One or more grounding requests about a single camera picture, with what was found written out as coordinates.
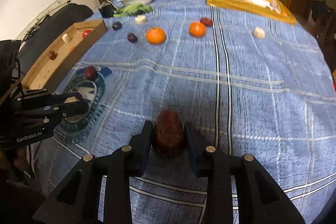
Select red cherry tomato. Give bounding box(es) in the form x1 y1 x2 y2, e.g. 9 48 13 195
82 30 92 38

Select wrinkled red date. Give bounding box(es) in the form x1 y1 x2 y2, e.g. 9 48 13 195
151 109 185 159

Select large orange tangerine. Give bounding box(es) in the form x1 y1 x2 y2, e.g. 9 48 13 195
146 27 166 45

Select small white piece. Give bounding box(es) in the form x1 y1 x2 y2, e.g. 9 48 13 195
253 27 265 39

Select brown cardboard tray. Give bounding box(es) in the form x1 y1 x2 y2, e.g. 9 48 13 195
22 19 107 92

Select black chair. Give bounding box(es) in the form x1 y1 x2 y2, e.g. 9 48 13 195
18 3 93 77

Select dark plum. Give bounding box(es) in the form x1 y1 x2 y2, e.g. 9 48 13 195
112 22 122 31

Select small black cup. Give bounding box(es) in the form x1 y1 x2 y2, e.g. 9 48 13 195
98 1 117 18

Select green leafy vegetable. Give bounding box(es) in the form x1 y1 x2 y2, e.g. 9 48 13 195
113 3 153 18

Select blue plaid tablecloth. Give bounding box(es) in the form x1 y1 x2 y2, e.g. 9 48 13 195
32 0 335 223

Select small dark red date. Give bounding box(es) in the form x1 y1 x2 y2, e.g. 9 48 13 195
200 17 213 27

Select yellow tray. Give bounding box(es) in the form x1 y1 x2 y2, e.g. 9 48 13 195
206 0 296 25

